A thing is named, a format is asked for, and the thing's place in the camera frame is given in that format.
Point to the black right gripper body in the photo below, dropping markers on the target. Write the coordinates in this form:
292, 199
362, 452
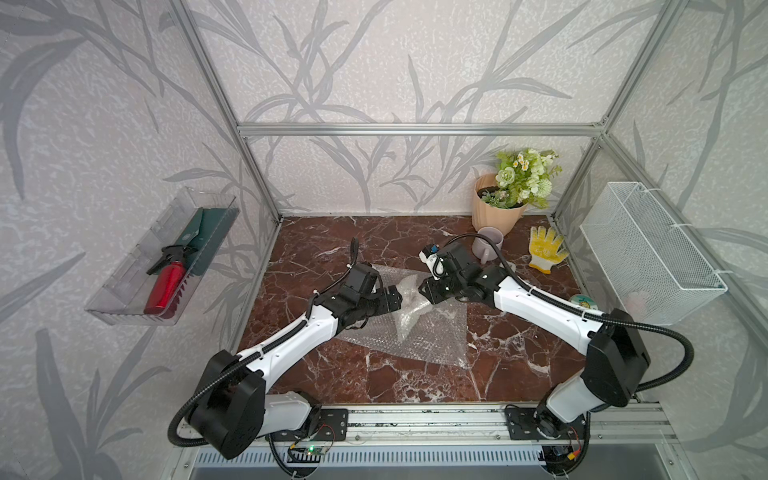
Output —
443, 288

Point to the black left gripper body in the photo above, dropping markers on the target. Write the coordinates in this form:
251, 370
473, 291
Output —
376, 303

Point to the pale pink mug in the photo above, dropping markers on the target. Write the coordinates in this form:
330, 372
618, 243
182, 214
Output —
487, 245

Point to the clear bubble wrap sheet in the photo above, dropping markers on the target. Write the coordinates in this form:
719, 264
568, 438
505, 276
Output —
438, 337
413, 306

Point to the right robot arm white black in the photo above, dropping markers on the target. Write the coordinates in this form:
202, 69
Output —
616, 358

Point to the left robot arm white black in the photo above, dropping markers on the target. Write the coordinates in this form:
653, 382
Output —
232, 406

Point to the terracotta flower pot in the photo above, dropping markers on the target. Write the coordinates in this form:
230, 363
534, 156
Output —
485, 215

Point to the yellow work glove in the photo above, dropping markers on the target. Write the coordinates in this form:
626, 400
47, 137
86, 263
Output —
546, 249

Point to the green white artificial flowers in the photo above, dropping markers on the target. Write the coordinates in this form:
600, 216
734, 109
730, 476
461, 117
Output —
524, 178

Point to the green tape roll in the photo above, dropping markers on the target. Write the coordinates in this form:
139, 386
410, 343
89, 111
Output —
584, 301

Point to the green garden trowel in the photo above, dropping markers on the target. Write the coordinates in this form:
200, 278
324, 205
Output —
202, 238

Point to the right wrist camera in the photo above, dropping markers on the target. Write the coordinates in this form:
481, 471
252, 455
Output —
429, 256

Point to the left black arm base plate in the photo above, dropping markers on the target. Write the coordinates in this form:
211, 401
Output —
326, 424

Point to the aluminium mounting rail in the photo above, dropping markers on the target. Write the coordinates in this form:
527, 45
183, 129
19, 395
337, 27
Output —
486, 424

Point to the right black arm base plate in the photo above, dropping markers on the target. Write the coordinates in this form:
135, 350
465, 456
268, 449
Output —
528, 423

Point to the white wire mesh basket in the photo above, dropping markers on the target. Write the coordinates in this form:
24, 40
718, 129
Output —
656, 272

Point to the red handled pruning shears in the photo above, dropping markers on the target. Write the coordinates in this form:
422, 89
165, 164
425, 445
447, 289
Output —
170, 270

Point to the clear plastic wall bin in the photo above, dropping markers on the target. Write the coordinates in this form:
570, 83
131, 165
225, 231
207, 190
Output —
122, 297

